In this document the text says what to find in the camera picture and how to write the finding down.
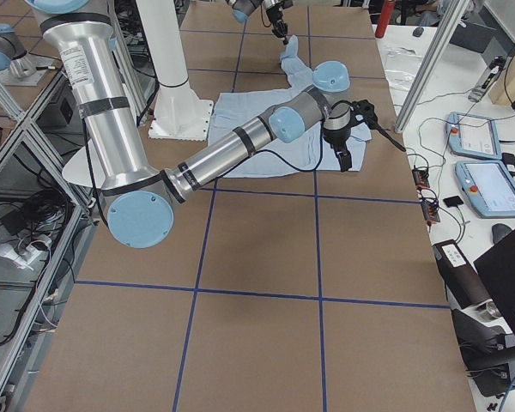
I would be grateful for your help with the black computer mouse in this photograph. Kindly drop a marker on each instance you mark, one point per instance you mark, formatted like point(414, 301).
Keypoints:
point(418, 32)

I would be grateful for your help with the clear plastic bag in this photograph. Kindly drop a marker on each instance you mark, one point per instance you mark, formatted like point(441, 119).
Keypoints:
point(401, 64)

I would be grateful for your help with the red bottle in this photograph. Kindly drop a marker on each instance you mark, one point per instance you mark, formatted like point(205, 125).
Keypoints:
point(384, 18)

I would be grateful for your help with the light blue button shirt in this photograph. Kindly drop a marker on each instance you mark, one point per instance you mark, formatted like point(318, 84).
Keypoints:
point(280, 131)

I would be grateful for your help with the upper blue teach pendant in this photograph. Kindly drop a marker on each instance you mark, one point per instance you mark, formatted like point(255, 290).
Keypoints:
point(473, 136)

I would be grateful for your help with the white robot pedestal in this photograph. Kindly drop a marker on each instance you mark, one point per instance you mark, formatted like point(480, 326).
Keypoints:
point(178, 112)

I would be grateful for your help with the blue teach pendant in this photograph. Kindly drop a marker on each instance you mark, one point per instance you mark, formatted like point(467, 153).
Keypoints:
point(488, 186)
point(473, 136)

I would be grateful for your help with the lower blue teach pendant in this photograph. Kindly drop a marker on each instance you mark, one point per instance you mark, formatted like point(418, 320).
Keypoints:
point(488, 186)

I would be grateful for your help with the aluminium frame post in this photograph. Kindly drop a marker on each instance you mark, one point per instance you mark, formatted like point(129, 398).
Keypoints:
point(447, 26)

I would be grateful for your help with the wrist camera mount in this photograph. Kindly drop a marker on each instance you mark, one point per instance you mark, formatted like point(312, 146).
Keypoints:
point(363, 112)

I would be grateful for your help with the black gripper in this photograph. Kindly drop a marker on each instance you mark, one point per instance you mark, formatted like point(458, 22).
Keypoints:
point(275, 18)
point(336, 137)

